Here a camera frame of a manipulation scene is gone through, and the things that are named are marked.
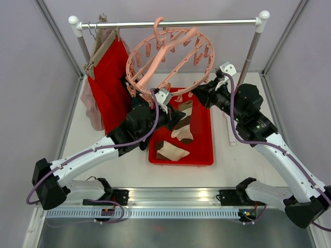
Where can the pink round clip hanger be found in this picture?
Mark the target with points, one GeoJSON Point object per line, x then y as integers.
{"type": "Point", "coordinates": [158, 59]}

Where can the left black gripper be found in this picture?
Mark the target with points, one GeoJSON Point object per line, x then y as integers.
{"type": "Point", "coordinates": [171, 116]}

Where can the aluminium frame post right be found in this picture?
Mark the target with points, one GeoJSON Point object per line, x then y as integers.
{"type": "Point", "coordinates": [285, 35]}

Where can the teal christmas sock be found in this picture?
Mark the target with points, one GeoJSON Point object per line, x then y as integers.
{"type": "Point", "coordinates": [138, 98]}

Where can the metal clothes rack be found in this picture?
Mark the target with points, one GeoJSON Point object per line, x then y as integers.
{"type": "Point", "coordinates": [259, 22]}

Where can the red hanging cloth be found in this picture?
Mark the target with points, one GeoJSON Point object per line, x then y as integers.
{"type": "Point", "coordinates": [110, 96]}

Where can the brown beige striped sock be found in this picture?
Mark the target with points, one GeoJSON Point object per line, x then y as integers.
{"type": "Point", "coordinates": [182, 130]}

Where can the red plastic tray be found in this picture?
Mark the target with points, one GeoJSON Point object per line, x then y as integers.
{"type": "Point", "coordinates": [200, 149]}

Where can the aluminium frame post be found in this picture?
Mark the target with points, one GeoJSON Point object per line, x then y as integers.
{"type": "Point", "coordinates": [285, 35]}
{"type": "Point", "coordinates": [58, 35]}

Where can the beige clip hanger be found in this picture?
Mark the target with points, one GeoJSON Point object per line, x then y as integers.
{"type": "Point", "coordinates": [104, 38]}

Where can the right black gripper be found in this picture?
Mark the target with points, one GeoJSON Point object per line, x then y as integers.
{"type": "Point", "coordinates": [206, 93]}

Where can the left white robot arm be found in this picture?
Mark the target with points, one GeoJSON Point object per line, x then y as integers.
{"type": "Point", "coordinates": [55, 182]}

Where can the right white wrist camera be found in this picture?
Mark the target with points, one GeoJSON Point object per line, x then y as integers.
{"type": "Point", "coordinates": [226, 68]}

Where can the pink hanging garment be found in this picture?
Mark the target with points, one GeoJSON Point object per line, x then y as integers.
{"type": "Point", "coordinates": [92, 111]}

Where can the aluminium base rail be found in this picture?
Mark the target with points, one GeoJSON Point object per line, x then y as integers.
{"type": "Point", "coordinates": [180, 197]}

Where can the aluminium frame post left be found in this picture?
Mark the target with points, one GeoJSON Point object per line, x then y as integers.
{"type": "Point", "coordinates": [58, 35]}

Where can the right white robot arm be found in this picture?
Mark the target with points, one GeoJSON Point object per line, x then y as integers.
{"type": "Point", "coordinates": [307, 198]}

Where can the white slotted cable duct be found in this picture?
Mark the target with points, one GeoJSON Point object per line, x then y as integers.
{"type": "Point", "coordinates": [144, 213]}

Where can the black sports sock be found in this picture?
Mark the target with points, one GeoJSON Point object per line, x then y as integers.
{"type": "Point", "coordinates": [124, 85]}
{"type": "Point", "coordinates": [144, 144]}

